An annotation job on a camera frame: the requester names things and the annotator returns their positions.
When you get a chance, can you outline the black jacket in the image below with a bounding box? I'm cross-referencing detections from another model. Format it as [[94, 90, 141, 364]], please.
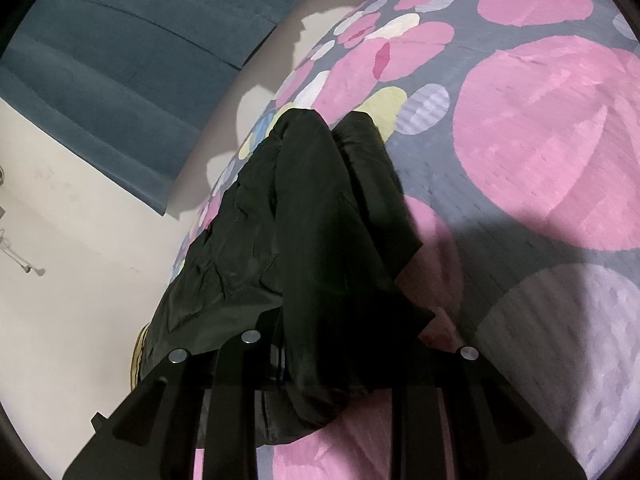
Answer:
[[140, 108, 432, 444]]

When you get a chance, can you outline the yellow black striped pillow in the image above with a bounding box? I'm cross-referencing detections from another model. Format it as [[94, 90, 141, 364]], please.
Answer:
[[129, 324, 149, 390]]

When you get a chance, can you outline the colourful dotted bedspread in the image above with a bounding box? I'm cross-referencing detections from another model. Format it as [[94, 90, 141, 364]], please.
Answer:
[[130, 0, 640, 480]]

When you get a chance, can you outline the blue curtain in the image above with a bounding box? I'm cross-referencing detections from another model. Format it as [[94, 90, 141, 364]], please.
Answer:
[[0, 0, 381, 217]]

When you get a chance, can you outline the wall hook fixture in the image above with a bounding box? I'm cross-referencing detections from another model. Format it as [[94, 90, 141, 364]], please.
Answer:
[[0, 228, 46, 278]]

